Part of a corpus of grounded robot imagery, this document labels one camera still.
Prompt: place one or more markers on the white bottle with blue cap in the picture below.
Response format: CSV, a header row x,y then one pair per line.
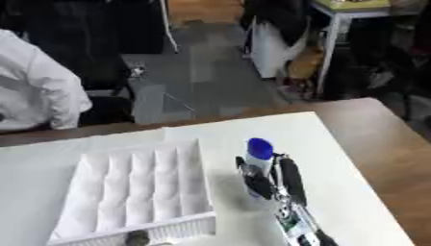
x,y
259,154

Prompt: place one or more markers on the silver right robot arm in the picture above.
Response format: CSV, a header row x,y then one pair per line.
x,y
297,224

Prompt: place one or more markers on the white table with yellow top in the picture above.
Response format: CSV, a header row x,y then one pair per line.
x,y
342,19

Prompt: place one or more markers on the white bag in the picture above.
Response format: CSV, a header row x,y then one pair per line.
x,y
272,51

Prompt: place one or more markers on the black office chair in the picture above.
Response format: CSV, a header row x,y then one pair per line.
x,y
90,64

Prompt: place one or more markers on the person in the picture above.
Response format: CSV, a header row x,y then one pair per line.
x,y
35,86

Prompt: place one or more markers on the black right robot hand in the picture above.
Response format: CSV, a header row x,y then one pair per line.
x,y
291,179

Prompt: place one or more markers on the white compartment drawer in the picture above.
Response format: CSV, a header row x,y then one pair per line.
x,y
137,192

